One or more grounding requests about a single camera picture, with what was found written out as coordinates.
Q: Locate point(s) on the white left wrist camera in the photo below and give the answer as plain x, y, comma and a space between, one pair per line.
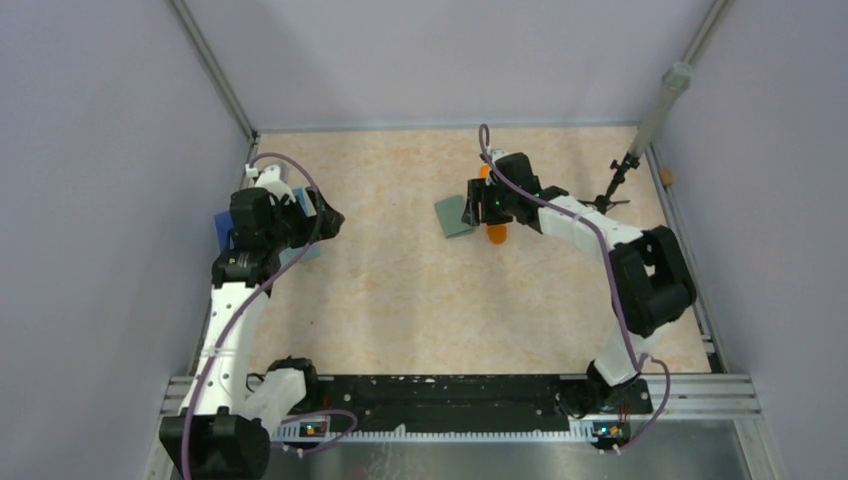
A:
273, 178

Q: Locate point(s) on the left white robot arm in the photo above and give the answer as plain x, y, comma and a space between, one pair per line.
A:
222, 430

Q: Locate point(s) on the black tripod stand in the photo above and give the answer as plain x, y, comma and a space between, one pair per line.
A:
604, 202

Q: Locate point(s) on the green card holder wallet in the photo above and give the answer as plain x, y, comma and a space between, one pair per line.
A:
449, 212

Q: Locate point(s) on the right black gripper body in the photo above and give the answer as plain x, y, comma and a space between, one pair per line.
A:
496, 204

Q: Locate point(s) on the orange cylinder tube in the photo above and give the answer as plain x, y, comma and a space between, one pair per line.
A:
496, 233

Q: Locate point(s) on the grey pole on tripod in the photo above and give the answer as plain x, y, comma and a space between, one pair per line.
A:
674, 83

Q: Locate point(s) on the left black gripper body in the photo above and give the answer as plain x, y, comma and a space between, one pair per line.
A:
291, 226

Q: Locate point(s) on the white perforated cable tray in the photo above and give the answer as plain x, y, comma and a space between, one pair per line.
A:
582, 431

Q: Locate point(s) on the blue three-compartment organizer box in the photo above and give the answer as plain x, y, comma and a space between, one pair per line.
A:
260, 224

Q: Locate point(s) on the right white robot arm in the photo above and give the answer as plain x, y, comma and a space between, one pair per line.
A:
650, 284

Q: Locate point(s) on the small orange block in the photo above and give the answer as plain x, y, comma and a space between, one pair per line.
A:
666, 177

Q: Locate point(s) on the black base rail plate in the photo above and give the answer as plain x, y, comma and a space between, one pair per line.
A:
472, 403

